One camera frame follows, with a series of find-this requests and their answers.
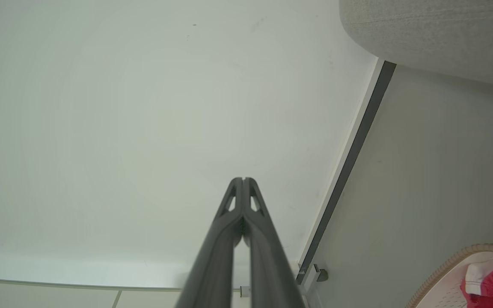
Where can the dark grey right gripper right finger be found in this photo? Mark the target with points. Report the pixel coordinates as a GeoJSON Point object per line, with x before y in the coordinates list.
{"type": "Point", "coordinates": [270, 265]}

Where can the grey metal floor bracket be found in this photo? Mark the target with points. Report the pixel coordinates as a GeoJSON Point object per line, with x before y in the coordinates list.
{"type": "Point", "coordinates": [320, 273]}

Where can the dark wall baseboard strip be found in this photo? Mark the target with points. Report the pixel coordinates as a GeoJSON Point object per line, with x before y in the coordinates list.
{"type": "Point", "coordinates": [356, 145]}

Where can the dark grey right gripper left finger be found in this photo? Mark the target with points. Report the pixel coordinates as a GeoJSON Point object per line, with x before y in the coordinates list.
{"type": "Point", "coordinates": [212, 265]}

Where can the woven basket with white liner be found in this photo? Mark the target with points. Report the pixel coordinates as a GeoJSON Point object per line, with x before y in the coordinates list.
{"type": "Point", "coordinates": [441, 282]}

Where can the grey fabric sofa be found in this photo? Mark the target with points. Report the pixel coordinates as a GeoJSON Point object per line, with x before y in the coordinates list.
{"type": "Point", "coordinates": [439, 34]}

